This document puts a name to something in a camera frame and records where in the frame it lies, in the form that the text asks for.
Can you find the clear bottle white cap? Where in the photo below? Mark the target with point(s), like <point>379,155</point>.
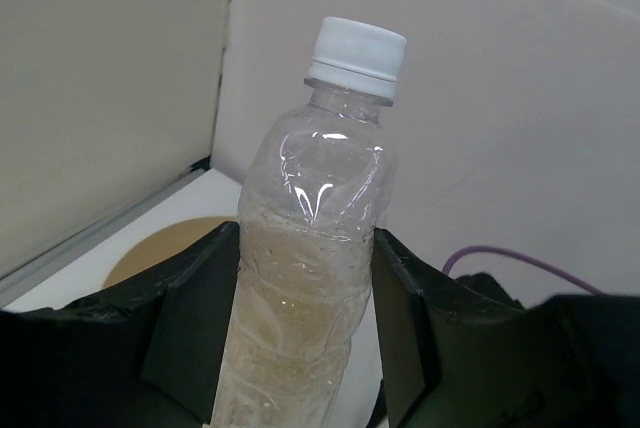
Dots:
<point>319,183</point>

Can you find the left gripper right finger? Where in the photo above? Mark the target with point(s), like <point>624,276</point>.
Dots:
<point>463,353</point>

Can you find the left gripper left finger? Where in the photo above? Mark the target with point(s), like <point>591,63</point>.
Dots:
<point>145,352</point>

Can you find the cream capybara plastic bin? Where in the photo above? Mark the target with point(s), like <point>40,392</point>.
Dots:
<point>162,245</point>

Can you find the aluminium frame rail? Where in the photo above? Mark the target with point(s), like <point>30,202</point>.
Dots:
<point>29,274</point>

